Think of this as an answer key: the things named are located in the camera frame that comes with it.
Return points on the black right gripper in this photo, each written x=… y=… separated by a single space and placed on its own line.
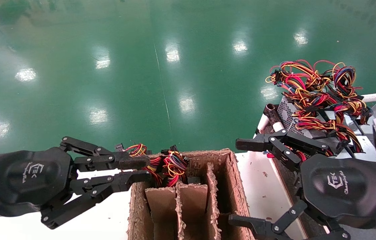
x=341 y=190

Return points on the cardboard divider insert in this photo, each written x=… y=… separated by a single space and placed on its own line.
x=191 y=200

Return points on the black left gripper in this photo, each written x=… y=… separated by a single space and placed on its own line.
x=31 y=176

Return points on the black pipe joint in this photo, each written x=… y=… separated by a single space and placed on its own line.
x=271 y=113

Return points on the silver perforated power supply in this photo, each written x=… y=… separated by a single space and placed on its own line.
x=288 y=113

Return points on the brown cardboard box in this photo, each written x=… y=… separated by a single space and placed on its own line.
x=231 y=186

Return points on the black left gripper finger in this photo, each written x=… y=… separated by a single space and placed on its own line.
x=131 y=162

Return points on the dark grey rack shelf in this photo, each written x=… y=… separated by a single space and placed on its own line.
x=374 y=236

